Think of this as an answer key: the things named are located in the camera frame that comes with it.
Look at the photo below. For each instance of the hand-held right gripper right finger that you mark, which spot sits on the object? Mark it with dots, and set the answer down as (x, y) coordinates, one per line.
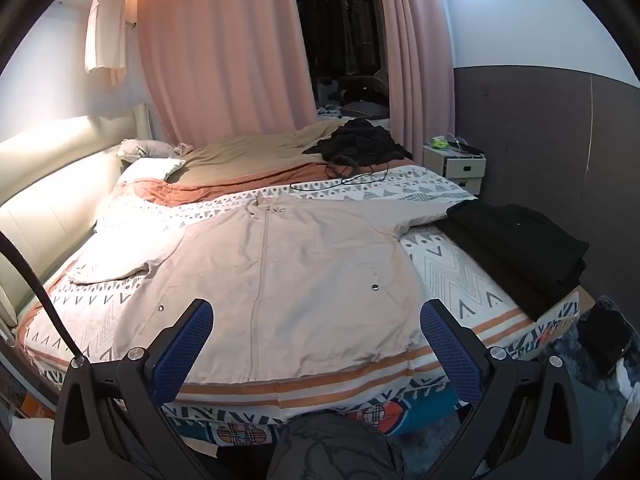
(450, 350)

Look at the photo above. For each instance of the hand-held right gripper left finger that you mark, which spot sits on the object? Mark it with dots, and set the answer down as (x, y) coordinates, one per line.
(187, 345)

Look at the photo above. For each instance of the beige zip jacket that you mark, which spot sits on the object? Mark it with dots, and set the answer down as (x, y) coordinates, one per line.
(300, 285)

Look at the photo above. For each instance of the folded black clothes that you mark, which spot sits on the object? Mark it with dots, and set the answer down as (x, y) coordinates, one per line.
(525, 255)

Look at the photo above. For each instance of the black clothes on floor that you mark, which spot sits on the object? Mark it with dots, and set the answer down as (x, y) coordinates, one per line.
(605, 335)

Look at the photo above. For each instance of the black clothes pile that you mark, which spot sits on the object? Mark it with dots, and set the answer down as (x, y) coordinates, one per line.
(360, 142)

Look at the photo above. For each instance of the dark hanging clothes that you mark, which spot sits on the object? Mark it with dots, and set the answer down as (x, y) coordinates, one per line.
(350, 25)

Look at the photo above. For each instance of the patterned bed with cream headboard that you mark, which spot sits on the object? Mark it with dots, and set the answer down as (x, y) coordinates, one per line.
(450, 267)

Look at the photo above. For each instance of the brown cardboard floor sheet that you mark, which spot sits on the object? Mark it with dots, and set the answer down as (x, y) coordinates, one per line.
(570, 305)

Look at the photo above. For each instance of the white nightstand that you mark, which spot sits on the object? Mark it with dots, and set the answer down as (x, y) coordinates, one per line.
(465, 170)

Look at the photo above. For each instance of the brown blanket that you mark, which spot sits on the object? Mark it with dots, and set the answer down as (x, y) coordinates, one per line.
(250, 155)

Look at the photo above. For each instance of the black tablet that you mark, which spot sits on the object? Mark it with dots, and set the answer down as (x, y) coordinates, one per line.
(470, 149)

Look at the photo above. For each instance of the green tissue pack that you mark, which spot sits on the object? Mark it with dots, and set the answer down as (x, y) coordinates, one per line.
(441, 143)

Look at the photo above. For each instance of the cream padded headboard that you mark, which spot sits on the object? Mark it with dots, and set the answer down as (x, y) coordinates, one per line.
(50, 160)

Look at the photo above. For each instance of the narrow pink curtain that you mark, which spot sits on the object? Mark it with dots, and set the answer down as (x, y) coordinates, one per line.
(415, 60)

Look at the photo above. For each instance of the wide pink curtain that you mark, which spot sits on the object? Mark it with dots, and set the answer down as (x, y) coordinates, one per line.
(225, 50)

